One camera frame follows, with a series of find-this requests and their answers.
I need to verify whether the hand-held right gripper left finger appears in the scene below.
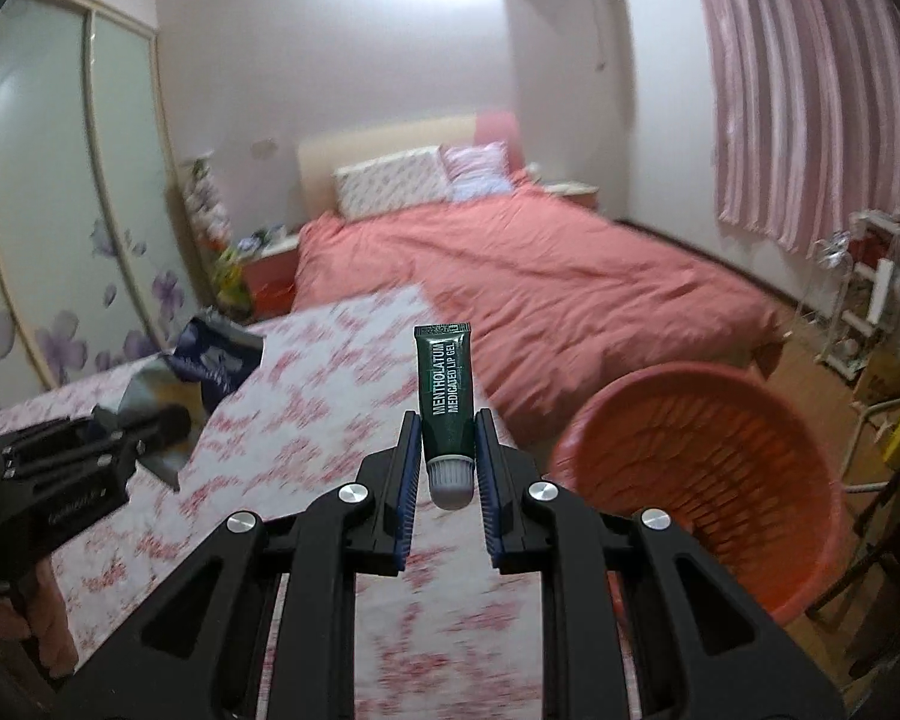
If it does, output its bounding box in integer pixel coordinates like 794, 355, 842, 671
55, 410, 422, 720

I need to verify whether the pink floral tablecloth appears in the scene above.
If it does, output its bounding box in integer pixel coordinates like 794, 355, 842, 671
0, 283, 640, 720

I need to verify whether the cardboard box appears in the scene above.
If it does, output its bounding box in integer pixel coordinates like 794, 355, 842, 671
853, 351, 900, 404

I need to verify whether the orange plastic basket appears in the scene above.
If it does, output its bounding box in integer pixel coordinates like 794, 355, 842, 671
549, 363, 849, 626

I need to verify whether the silver blue snack packet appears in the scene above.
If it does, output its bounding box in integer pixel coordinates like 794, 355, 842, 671
92, 314, 266, 494

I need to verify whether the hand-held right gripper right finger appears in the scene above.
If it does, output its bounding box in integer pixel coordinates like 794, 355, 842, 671
475, 408, 847, 720

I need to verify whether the wardrobe with purple flower doors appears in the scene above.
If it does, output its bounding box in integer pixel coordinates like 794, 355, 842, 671
0, 0, 197, 407

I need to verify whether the white storage rack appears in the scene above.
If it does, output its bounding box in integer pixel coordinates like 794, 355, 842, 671
816, 205, 900, 377

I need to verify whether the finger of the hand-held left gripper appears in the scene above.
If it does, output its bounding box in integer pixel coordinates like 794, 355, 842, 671
90, 404, 194, 466

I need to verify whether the person's left forearm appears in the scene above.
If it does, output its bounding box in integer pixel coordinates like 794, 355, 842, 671
16, 561, 80, 681

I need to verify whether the floral pillow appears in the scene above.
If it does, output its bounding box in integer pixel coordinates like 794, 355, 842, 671
333, 148, 455, 221

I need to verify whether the beige and pink headboard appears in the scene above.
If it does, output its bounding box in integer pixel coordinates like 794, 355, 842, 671
297, 110, 528, 224

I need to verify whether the pink striped curtain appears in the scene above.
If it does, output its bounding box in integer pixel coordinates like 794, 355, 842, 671
682, 0, 900, 261

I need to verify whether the pink nightstand with white top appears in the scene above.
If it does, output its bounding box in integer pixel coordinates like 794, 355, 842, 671
241, 232, 302, 317
543, 178, 599, 215

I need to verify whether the striped pillow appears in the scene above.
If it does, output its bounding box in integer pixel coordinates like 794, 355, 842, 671
440, 140, 515, 203

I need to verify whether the dark green ointment tube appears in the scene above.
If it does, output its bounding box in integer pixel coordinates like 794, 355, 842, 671
413, 323, 476, 509

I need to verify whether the plush toy bouquet tower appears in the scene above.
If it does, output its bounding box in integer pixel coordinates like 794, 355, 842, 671
181, 155, 254, 317

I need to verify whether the bed with red duvet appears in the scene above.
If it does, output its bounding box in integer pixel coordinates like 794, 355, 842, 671
295, 169, 786, 430

